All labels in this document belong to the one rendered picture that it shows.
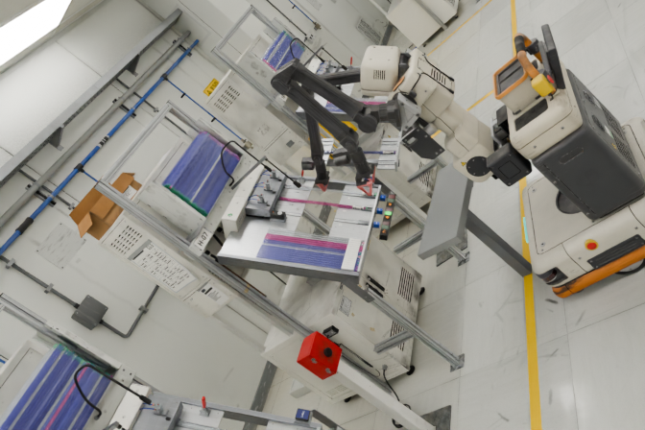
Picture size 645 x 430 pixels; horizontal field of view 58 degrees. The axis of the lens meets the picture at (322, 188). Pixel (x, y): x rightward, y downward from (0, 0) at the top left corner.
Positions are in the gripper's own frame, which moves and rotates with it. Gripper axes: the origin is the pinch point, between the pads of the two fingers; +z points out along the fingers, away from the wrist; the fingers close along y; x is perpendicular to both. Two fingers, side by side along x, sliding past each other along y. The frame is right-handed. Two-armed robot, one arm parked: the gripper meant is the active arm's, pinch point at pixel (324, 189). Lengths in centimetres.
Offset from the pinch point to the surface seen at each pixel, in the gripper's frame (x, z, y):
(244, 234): -33, -3, 42
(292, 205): -14.5, -0.6, 15.6
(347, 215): 16.7, 2.1, 17.9
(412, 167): 36, 59, -97
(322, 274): 12, 1, 60
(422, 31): 10, 112, -436
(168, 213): -67, -22, 49
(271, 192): -26.0, -7.6, 13.2
